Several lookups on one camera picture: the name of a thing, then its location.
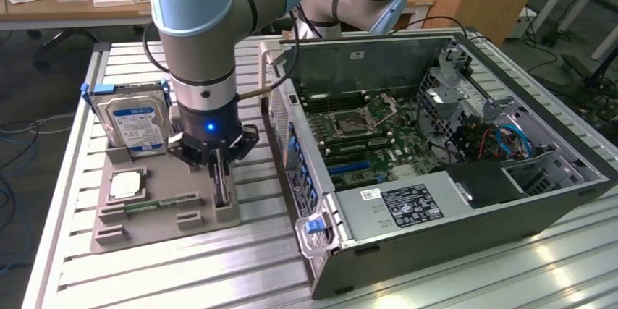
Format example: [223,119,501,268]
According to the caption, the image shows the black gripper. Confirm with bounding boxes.
[166,97,262,177]

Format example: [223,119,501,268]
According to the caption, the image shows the CPU socket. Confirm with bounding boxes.
[327,108,374,137]

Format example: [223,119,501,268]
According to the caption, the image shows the black chair base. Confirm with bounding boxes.
[28,28,106,69]

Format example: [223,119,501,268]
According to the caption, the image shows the grey power supply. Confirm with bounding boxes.
[330,171,474,250]

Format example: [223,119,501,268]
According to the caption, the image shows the black plastic disk bay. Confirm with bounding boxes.
[445,159,529,209]

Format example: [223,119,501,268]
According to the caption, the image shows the long black expansion slot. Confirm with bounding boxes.
[323,151,371,167]

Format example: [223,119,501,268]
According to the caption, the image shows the black open PC case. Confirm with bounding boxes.
[258,27,618,302]

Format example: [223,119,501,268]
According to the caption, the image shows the black floor cable bundle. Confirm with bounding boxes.
[560,54,618,93]

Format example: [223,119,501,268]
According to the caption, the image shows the white floor box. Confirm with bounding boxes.
[512,15,538,41]

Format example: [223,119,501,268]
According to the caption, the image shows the grey parts rack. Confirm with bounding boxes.
[90,142,243,256]

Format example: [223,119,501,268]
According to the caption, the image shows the green RAM stick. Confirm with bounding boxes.
[327,137,394,151]
[121,196,198,214]

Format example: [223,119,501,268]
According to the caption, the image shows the perforated metal drive cage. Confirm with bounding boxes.
[416,65,490,145]

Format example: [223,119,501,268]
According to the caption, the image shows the silver socket cover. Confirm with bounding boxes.
[362,90,404,114]

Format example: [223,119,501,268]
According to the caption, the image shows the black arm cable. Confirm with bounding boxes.
[142,4,303,102]

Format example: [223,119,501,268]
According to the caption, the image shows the hard disk blue carrier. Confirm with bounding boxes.
[80,82,173,160]

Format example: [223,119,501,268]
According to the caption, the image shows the RAM slot black clips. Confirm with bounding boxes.
[306,103,369,113]
[302,94,367,103]

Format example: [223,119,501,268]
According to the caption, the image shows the RAM slot white clips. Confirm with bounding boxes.
[305,98,369,108]
[302,90,366,99]

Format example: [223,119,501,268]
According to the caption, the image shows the blue expansion slot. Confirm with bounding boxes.
[327,161,369,177]

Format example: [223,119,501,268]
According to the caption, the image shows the silver chipset heatsink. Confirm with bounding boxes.
[400,162,425,179]

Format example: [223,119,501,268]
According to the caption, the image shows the blue data wire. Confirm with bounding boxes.
[496,126,521,160]
[506,122,536,158]

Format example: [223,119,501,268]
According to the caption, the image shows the blue case latch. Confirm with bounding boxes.
[306,216,326,238]

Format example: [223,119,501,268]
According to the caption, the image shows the silver CPU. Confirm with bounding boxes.
[107,171,147,200]

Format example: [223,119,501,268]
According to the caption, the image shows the green motherboard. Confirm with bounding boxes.
[293,82,458,191]

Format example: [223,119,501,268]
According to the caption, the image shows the thin black cable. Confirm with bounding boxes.
[404,15,488,41]

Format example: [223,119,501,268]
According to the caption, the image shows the grey metal disk bay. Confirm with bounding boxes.
[500,148,565,197]

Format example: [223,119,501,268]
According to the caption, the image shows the red black power wires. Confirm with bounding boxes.
[458,120,501,161]

